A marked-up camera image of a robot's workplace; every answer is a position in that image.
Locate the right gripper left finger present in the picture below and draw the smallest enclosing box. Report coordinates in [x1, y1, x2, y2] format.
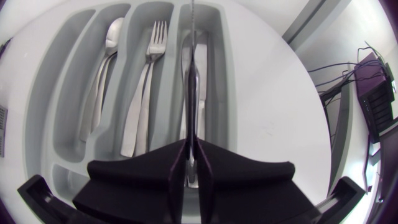
[72, 138, 188, 224]

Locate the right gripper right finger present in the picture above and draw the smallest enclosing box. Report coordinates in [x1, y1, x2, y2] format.
[195, 138, 322, 224]

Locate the steel knife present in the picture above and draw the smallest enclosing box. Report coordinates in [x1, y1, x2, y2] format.
[185, 0, 200, 189]
[195, 30, 209, 141]
[179, 32, 193, 141]

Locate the steel spoon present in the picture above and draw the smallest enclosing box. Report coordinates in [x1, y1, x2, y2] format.
[78, 17, 126, 143]
[90, 52, 118, 134]

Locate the black electronics box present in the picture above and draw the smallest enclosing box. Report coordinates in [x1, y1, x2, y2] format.
[353, 52, 396, 144]

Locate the steel fork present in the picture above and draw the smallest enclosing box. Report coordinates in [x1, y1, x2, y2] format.
[120, 21, 165, 158]
[134, 21, 168, 156]

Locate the grey cutlery tray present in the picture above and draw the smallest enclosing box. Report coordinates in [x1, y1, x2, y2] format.
[23, 0, 239, 208]

